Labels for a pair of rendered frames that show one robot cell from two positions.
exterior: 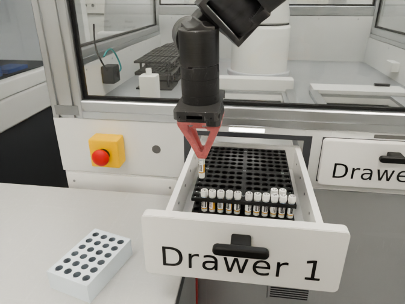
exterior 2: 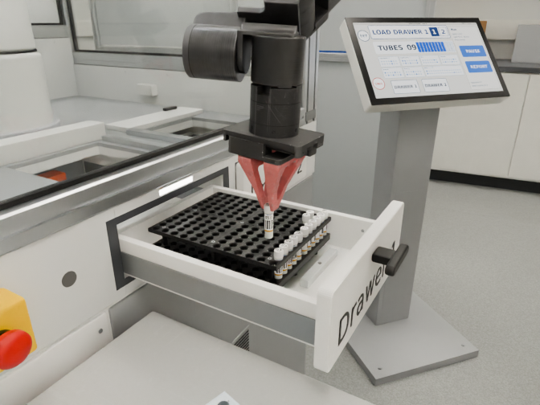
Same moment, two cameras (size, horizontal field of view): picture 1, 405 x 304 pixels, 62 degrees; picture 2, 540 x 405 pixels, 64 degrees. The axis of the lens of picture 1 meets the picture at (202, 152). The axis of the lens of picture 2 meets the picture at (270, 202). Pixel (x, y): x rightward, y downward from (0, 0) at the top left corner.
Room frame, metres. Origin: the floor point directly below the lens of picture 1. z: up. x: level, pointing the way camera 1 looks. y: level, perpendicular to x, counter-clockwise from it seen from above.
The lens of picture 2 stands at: (0.31, 0.46, 1.19)
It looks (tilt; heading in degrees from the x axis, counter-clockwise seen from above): 23 degrees down; 292
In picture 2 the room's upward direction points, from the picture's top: straight up
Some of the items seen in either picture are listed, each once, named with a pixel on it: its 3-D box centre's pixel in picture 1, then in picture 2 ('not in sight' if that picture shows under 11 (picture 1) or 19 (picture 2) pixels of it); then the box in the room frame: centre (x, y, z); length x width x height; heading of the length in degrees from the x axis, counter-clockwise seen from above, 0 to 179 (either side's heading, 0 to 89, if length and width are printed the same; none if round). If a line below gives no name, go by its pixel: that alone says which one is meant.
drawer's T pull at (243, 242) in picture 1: (240, 245); (387, 256); (0.36, -0.05, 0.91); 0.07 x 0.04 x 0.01; 82
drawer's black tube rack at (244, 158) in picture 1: (243, 184); (242, 240); (0.59, -0.08, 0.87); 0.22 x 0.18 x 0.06; 172
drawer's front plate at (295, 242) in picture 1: (240, 250); (366, 272); (0.39, -0.06, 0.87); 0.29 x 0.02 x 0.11; 82
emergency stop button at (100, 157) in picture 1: (101, 157); (8, 347); (0.70, 0.23, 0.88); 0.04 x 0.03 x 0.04; 82
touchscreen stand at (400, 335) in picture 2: not in sight; (404, 218); (0.41, -1.09, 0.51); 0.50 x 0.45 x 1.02; 131
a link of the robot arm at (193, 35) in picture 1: (198, 44); (272, 59); (0.50, 0.01, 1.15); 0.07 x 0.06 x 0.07; 11
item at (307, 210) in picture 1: (243, 184); (238, 242); (0.59, -0.08, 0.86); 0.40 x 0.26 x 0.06; 172
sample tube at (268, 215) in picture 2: (201, 164); (268, 221); (0.51, 0.00, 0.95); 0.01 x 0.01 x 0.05
